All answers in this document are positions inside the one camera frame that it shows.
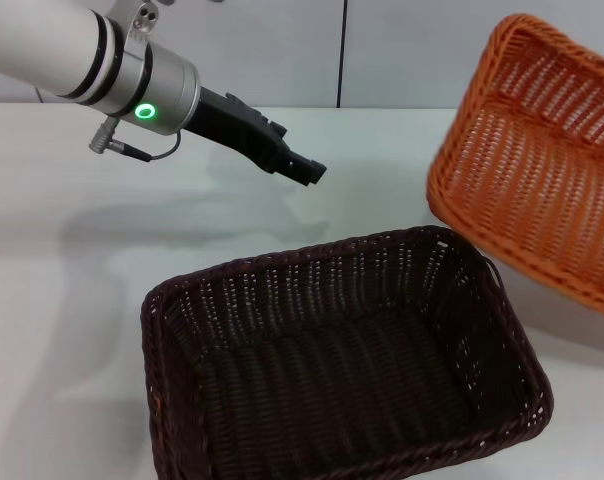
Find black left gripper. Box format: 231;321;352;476
191;87;329;189

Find orange wicker basket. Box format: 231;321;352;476
425;13;604;322

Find dark brown wicker basket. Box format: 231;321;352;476
140;224;554;480

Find grey cable with metal plug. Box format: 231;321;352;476
87;117;183;163

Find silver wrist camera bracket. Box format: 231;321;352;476
104;0;176;51

